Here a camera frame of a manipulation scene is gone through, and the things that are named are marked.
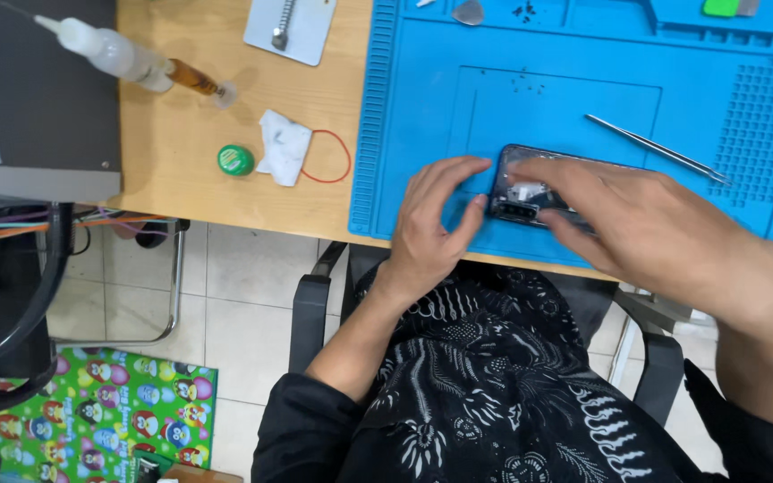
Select green round container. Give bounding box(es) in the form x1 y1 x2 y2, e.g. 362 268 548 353
217 144 255 177

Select black smartphone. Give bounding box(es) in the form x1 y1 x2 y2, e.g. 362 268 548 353
488 144 649 233

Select silver metal tweezers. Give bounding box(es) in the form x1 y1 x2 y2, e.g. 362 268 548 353
585 113 732 186

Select person's right hand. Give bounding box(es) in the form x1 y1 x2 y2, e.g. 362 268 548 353
509 158 773 324

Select chrome chair frame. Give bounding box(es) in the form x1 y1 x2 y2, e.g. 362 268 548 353
51 219 191 350

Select grey triangular pick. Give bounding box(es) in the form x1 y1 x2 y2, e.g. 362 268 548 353
451 0 485 27

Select amber glue syringe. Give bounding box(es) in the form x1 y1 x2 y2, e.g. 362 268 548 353
166 58 238 110

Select black curved chair armrest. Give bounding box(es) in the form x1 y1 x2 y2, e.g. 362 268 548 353
0 201 75 422

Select crumpled white tissue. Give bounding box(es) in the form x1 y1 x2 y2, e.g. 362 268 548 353
256 109 314 187

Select person's left hand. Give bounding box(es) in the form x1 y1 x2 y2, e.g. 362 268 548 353
386 156 493 297

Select black office chair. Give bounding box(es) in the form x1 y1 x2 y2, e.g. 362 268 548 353
289 240 696 430

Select blue silicone repair mat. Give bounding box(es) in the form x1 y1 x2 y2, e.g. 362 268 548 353
349 0 773 283

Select bundle of coloured wires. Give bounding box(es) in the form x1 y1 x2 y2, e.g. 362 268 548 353
0 208 179 250

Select clear plastic squeeze bottle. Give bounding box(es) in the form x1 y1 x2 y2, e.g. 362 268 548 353
33 15 175 93

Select colourful cartoon gift wrap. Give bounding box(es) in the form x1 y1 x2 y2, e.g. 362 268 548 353
0 347 218 483

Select black patterned garment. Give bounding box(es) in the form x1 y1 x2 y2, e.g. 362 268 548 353
251 262 773 483

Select red rubber band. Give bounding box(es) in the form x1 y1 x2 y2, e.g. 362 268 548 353
299 129 353 185

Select dark grey machine box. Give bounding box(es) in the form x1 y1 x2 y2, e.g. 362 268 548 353
0 0 123 204

